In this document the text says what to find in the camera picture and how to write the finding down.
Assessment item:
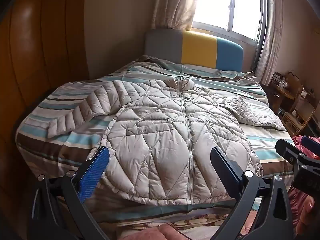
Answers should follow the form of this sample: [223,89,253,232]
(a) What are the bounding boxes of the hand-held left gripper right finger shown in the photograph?
[210,146,294,240]

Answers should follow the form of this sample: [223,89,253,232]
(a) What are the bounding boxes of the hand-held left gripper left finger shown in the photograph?
[30,146,110,240]

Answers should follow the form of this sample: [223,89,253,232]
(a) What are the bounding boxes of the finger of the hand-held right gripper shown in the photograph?
[301,135,320,159]
[275,139,312,175]

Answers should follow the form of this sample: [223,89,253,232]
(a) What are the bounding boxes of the beige quilted puffer jacket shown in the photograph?
[47,77,287,205]

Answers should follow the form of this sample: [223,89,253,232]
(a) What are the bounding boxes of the person's right hand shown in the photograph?
[296,195,320,240]

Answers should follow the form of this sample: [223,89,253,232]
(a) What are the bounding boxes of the red patterned cloth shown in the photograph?
[287,135,320,230]

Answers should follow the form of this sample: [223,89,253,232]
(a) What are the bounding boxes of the striped bed blanket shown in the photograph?
[15,55,292,220]

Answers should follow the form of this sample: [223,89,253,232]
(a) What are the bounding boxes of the wooden desk with clutter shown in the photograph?
[271,72,296,101]

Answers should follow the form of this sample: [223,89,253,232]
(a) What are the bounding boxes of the floral bed sheet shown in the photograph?
[95,204,237,232]

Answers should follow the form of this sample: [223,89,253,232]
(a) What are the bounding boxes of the pink fleece clothing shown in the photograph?
[152,224,200,240]

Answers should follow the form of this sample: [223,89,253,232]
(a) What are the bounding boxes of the striped pillow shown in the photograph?
[180,64,253,82]

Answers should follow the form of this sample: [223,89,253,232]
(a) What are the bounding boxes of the beige patterned curtain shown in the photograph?
[255,0,284,87]
[151,0,200,30]

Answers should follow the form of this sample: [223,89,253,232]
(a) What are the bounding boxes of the brown wooden wardrobe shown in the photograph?
[0,0,90,205]

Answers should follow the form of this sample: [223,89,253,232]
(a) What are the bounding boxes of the grey yellow blue headboard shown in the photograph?
[145,29,244,72]

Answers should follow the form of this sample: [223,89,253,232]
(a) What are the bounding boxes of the window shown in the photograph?
[192,0,265,48]

